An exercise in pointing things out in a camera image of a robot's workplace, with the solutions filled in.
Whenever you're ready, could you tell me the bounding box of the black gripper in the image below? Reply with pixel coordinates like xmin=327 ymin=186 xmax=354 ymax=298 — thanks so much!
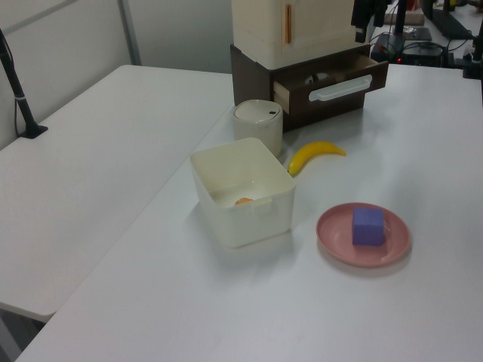
xmin=350 ymin=0 xmax=388 ymax=44

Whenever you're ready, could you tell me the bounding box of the brown drawer with white handle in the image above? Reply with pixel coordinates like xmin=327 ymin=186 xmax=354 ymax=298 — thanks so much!
xmin=272 ymin=52 xmax=390 ymax=127

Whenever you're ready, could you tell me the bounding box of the dark brown drawer cabinet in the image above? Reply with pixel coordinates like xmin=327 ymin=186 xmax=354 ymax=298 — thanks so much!
xmin=229 ymin=43 xmax=380 ymax=133

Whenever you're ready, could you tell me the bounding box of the black tripod pole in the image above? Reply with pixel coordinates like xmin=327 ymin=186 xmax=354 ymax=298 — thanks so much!
xmin=392 ymin=0 xmax=409 ymax=35

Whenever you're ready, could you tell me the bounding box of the black box with red light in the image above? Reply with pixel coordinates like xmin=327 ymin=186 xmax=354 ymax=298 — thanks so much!
xmin=398 ymin=44 xmax=445 ymax=66

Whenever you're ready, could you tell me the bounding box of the small white round object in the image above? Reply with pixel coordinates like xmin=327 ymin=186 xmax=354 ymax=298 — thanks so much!
xmin=303 ymin=71 xmax=330 ymax=84

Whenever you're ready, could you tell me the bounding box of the black clamp stand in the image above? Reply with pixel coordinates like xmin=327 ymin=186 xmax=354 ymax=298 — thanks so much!
xmin=460 ymin=29 xmax=483 ymax=80

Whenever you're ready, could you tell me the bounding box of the cream plastic storage box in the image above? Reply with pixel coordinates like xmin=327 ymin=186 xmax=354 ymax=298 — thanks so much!
xmin=230 ymin=0 xmax=358 ymax=71

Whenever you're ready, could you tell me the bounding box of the yellow banana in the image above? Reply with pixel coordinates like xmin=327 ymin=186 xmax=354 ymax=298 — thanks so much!
xmin=287 ymin=140 xmax=347 ymax=177

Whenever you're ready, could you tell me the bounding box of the white lidded cup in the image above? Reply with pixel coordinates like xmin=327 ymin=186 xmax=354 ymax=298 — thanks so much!
xmin=231 ymin=99 xmax=285 ymax=160

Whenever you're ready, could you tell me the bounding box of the purple cube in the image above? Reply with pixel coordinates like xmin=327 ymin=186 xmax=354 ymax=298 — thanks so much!
xmin=352 ymin=207 xmax=387 ymax=247

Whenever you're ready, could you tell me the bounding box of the pink plate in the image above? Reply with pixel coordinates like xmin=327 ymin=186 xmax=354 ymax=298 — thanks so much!
xmin=315 ymin=202 xmax=413 ymax=269

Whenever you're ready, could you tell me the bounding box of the white open plastic bin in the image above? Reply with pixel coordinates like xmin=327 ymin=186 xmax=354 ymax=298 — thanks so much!
xmin=189 ymin=137 xmax=297 ymax=250

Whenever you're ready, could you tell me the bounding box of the black camera stand pole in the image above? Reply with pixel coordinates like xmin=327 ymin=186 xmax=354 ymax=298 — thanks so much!
xmin=0 ymin=28 xmax=50 ymax=141

